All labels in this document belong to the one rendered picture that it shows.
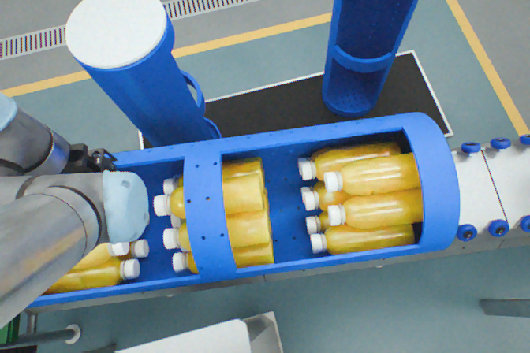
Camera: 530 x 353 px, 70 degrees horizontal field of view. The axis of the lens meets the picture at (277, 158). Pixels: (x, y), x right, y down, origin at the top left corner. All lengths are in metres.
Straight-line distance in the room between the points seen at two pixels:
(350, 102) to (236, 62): 0.74
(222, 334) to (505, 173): 0.78
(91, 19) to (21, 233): 0.95
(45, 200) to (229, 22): 2.19
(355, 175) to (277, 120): 1.23
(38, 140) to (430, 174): 0.58
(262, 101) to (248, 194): 1.30
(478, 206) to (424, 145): 0.38
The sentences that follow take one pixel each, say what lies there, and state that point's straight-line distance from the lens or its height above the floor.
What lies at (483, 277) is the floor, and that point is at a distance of 2.05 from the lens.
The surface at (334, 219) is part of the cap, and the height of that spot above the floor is 1.13.
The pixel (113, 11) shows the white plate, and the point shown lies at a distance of 1.21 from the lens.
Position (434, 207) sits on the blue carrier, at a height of 1.21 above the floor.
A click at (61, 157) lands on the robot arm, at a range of 0.59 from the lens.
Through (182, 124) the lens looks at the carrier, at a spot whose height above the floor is 0.64.
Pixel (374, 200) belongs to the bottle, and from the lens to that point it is 0.75.
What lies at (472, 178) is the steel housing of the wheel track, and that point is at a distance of 1.07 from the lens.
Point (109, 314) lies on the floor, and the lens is 2.04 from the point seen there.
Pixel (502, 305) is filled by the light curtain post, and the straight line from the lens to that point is 1.87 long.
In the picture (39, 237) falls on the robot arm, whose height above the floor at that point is 1.58.
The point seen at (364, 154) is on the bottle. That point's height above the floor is 1.14.
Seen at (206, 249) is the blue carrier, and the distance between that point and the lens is 0.68.
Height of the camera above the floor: 1.85
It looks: 69 degrees down
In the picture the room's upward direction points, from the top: 7 degrees counter-clockwise
